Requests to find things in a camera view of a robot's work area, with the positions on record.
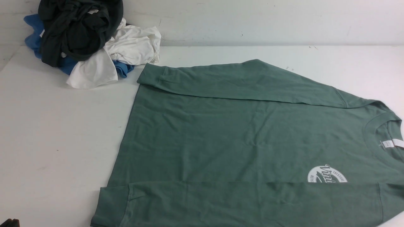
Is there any green long sleeve shirt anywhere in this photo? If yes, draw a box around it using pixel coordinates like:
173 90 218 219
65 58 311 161
90 60 404 227

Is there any blue crumpled garment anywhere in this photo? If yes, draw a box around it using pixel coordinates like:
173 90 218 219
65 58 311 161
24 14 135 79

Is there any white crumpled garment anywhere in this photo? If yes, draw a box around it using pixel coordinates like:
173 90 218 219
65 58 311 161
66 19 162 89

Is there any dark green crumpled garment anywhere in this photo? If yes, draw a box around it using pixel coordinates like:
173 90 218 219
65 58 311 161
38 0 123 67

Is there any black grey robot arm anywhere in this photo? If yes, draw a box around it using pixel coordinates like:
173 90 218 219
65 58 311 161
0 218 20 227

